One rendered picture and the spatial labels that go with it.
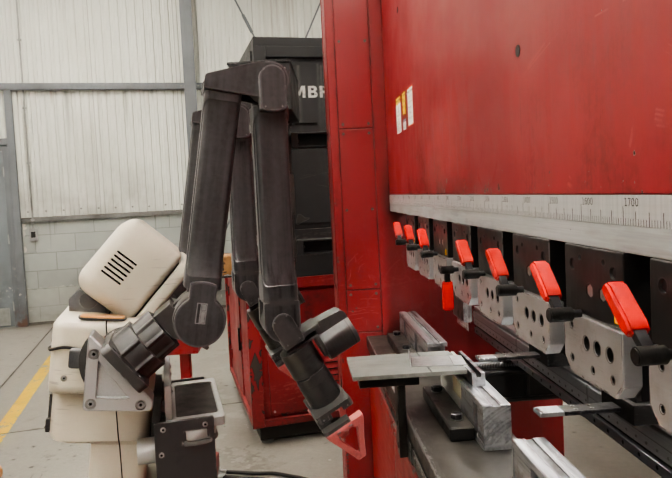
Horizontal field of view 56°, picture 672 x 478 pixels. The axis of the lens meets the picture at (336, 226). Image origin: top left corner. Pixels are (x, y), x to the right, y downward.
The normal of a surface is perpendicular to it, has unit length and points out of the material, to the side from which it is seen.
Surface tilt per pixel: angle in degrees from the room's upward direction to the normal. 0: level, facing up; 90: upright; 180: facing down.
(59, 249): 90
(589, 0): 90
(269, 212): 90
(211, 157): 90
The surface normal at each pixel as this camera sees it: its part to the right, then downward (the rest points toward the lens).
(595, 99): -1.00, 0.05
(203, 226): 0.21, 0.04
